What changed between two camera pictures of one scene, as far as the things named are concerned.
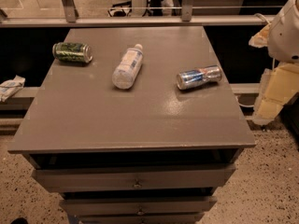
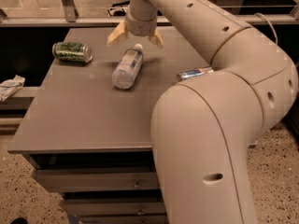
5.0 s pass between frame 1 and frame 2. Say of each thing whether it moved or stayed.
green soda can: stayed
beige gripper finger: moved
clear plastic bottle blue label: stayed
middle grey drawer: stayed
